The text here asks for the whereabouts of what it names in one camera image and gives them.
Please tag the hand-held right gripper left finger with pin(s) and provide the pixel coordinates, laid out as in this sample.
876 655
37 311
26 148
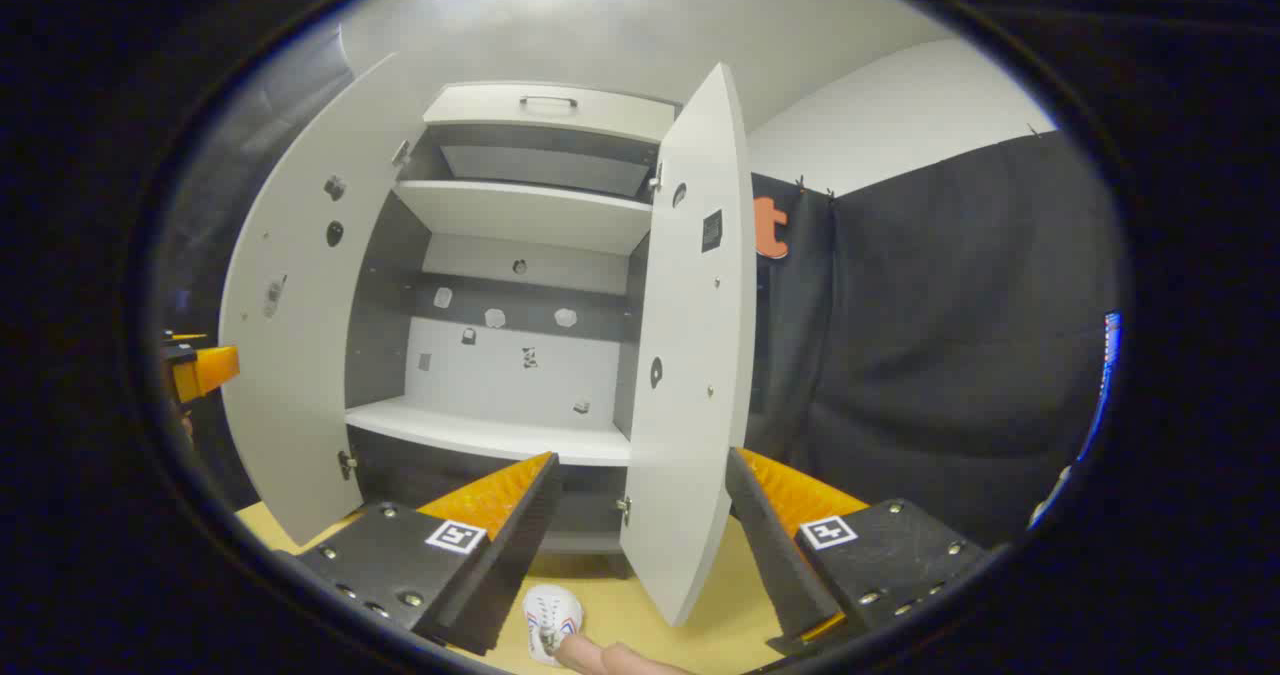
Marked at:
510 555

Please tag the black backdrop cloth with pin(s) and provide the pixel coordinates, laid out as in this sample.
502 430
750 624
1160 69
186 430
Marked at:
950 355

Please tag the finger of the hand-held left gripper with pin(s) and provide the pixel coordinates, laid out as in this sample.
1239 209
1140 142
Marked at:
210 370
180 351

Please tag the white grey shoe cabinet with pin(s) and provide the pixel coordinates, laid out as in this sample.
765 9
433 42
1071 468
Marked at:
520 215

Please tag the white cabinet door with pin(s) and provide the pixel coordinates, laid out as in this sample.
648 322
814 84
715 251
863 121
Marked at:
690 435
300 375

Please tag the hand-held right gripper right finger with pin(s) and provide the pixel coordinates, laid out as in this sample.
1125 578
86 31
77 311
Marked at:
775 565

